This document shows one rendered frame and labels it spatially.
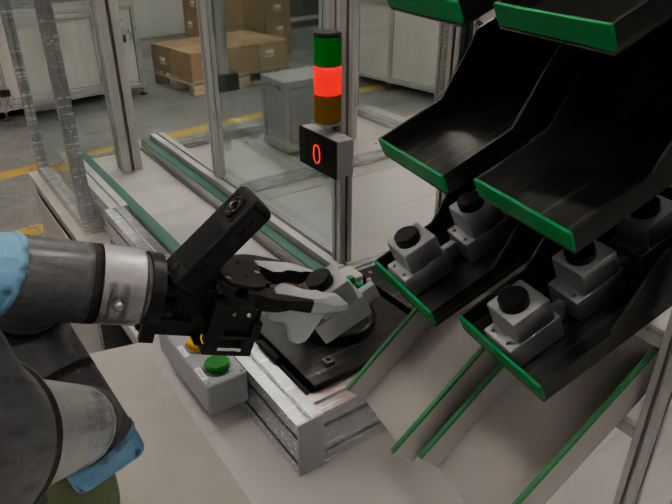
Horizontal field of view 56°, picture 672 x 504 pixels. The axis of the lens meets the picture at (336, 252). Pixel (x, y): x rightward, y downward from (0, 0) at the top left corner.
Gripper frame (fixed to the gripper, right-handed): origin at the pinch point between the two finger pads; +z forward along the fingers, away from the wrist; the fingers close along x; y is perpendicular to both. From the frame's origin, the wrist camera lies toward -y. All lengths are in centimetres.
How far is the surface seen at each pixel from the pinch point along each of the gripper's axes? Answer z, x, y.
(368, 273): 34, -40, 15
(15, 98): -10, -554, 119
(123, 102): -1, -133, 13
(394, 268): 9.2, -2.0, -2.4
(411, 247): 8.7, 0.2, -6.2
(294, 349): 12.8, -23.2, 23.1
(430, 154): 7.4, -1.1, -16.8
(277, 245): 25, -64, 22
